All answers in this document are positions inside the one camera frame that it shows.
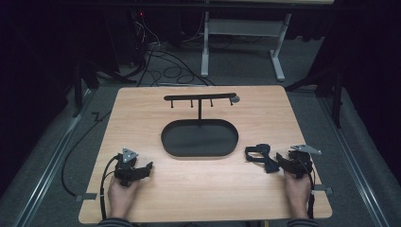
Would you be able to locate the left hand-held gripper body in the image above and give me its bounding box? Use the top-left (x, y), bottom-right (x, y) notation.
top-left (113, 147), bottom-right (141, 187)

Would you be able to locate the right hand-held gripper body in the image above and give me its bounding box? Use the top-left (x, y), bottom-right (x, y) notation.
top-left (288, 144), bottom-right (323, 180)

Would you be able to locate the black bow tie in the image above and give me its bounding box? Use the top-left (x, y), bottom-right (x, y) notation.
top-left (244, 143), bottom-right (281, 175)

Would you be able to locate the person's left hand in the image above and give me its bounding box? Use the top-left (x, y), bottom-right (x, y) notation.
top-left (107, 178), bottom-right (140, 219)

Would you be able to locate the person's right hand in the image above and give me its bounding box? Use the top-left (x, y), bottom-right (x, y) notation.
top-left (284, 172), bottom-right (312, 219)

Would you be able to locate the black hook rack with tray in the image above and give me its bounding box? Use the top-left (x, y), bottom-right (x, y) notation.
top-left (160, 92), bottom-right (241, 158)

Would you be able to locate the black metal stand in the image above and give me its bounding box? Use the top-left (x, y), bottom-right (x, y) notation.
top-left (71, 58), bottom-right (137, 118)
top-left (284, 64), bottom-right (346, 130)

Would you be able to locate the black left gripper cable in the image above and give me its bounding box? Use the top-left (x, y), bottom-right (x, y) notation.
top-left (99, 154), bottom-right (122, 220)

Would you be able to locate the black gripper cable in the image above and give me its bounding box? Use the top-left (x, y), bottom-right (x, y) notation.
top-left (297, 157), bottom-right (317, 220)
top-left (99, 154), bottom-right (122, 220)

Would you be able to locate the grey table bracket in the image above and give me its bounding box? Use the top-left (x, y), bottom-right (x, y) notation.
top-left (75, 192), bottom-right (98, 203)
top-left (311, 184), bottom-right (334, 196)

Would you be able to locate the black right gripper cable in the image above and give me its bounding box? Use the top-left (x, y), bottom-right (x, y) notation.
top-left (297, 157), bottom-right (317, 220)

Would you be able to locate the metal floor rail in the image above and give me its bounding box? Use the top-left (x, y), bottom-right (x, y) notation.
top-left (317, 96), bottom-right (393, 227)
top-left (11, 89), bottom-right (96, 227)

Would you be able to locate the black floor cable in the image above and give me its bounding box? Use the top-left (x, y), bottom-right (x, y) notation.
top-left (61, 110), bottom-right (112, 198)

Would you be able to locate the bundle of black floor cables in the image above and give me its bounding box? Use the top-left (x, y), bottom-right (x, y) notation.
top-left (128, 12), bottom-right (217, 88)

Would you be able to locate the white desk frame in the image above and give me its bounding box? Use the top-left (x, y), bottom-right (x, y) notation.
top-left (200, 10), bottom-right (293, 82)

